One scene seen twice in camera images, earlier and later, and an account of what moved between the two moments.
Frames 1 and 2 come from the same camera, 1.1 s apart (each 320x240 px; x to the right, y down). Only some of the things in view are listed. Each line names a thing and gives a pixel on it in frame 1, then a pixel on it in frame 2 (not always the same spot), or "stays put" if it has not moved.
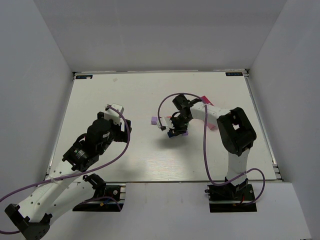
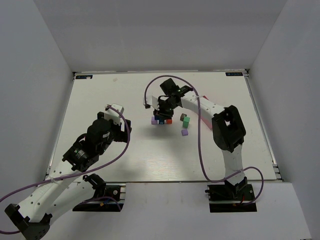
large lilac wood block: x=154 y=120 stays put
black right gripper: x=178 y=128 to x=162 y=112
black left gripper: x=125 y=132 stays put
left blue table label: x=84 y=76 stays put
